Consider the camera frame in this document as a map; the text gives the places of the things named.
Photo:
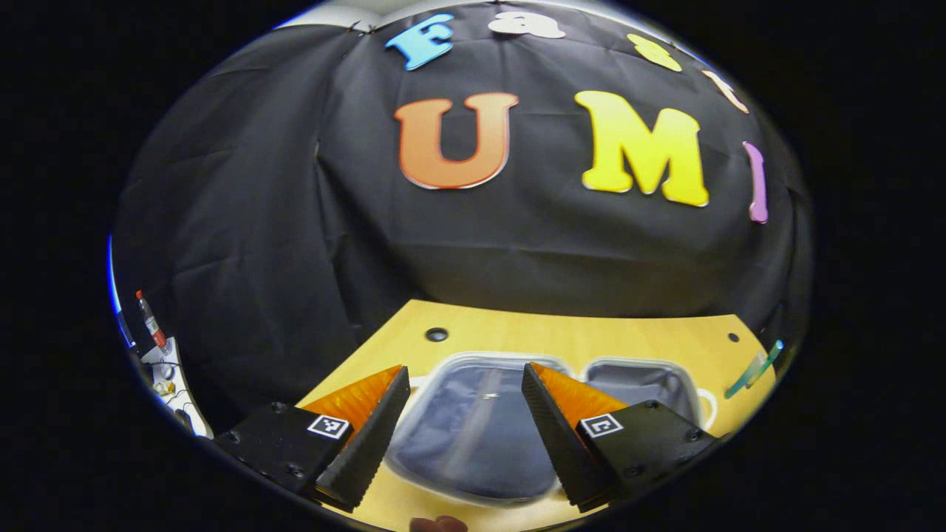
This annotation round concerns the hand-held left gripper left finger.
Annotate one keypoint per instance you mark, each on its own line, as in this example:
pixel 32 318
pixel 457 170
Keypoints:
pixel 369 443

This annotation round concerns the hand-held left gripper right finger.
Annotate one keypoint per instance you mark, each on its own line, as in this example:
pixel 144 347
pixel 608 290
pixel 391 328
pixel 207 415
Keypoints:
pixel 562 451

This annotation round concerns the white side table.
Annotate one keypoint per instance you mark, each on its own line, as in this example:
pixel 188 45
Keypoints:
pixel 171 377

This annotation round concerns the black backdrop cloth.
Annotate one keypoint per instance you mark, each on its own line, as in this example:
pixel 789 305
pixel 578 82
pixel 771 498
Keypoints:
pixel 295 222

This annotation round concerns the red and white bottle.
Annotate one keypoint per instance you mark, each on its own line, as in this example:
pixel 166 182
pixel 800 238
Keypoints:
pixel 151 319

